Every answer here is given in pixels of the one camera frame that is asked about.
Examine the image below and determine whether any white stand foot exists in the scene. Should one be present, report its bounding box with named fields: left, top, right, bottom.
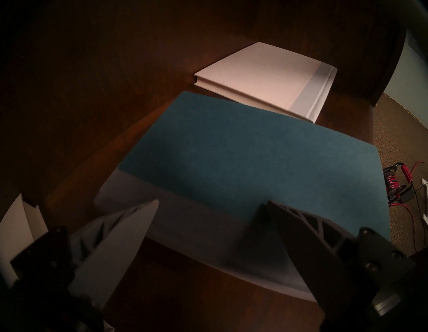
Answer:
left=421, top=178, right=428, bottom=225

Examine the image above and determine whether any white book with grey spine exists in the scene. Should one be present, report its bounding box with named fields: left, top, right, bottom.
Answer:
left=194, top=42, right=338, bottom=123

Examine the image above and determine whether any thick red cable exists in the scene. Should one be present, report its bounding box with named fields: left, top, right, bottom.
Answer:
left=390, top=202, right=420, bottom=255

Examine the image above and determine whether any white book with barcode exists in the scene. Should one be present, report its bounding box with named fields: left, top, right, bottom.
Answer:
left=0, top=193, right=49, bottom=288

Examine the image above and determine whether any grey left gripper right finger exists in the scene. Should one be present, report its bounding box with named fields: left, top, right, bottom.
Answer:
left=267, top=201, right=415, bottom=322

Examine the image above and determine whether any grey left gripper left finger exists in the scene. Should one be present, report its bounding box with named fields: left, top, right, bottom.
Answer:
left=10, top=200, right=159, bottom=308

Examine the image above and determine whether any blue hardcover book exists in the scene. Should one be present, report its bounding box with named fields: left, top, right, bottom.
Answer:
left=94, top=91, right=392, bottom=302

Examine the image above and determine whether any dark wooden bookshelf cabinet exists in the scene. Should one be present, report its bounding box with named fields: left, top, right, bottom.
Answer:
left=0, top=0, right=410, bottom=332

